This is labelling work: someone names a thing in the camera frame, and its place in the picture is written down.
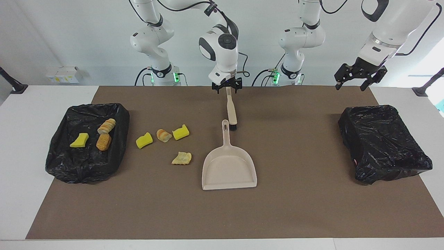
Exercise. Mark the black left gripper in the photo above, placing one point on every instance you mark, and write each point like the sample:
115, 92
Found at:
364, 67

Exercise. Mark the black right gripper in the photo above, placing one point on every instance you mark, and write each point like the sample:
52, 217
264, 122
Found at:
227, 84

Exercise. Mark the beige hand brush black bristles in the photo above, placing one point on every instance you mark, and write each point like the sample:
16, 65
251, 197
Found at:
231, 114

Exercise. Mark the beige plastic dustpan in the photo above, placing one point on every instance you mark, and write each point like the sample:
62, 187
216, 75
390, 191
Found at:
229, 170

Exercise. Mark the beige bread chunk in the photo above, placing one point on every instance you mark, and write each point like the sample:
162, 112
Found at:
181, 158
106, 126

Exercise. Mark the brown textured cylinder piece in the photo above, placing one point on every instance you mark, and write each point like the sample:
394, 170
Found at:
103, 142

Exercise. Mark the yellow sponge piece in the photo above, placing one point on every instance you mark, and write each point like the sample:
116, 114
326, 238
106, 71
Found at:
79, 141
143, 140
180, 132

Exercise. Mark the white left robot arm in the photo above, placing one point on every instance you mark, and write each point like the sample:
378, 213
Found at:
392, 27

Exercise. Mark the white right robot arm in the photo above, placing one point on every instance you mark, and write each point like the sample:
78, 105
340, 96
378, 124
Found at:
225, 52

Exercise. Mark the black bag lined bin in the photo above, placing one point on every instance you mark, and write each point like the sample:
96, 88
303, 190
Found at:
388, 146
76, 166

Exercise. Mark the orange striped croissant piece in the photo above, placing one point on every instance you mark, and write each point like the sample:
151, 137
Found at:
163, 135

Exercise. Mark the brown table mat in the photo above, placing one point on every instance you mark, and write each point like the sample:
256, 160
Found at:
242, 208

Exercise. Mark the white boxes with yellow labels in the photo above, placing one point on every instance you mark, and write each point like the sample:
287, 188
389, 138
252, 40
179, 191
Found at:
64, 74

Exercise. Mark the black camera stand leg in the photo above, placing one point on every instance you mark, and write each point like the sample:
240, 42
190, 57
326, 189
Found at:
10, 83
428, 85

